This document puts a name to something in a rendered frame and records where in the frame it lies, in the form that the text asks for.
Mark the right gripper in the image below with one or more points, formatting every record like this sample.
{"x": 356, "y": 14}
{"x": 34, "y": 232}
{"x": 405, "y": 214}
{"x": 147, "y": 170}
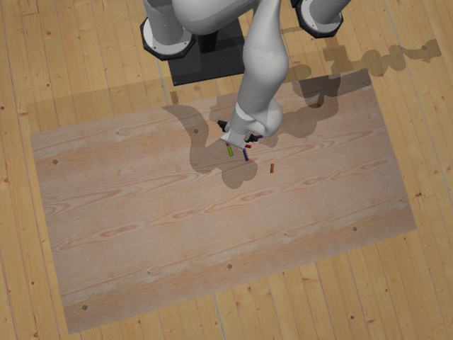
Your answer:
{"x": 225, "y": 126}

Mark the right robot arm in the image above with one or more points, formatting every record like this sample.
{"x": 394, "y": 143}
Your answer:
{"x": 264, "y": 55}

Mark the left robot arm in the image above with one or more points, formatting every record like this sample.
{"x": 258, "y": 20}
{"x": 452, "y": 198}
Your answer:
{"x": 320, "y": 15}

